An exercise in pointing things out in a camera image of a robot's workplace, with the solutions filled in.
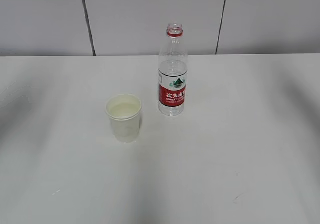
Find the white paper cup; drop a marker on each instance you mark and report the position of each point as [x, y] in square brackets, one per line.
[124, 112]

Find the clear water bottle red label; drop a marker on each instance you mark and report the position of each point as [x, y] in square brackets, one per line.
[172, 76]

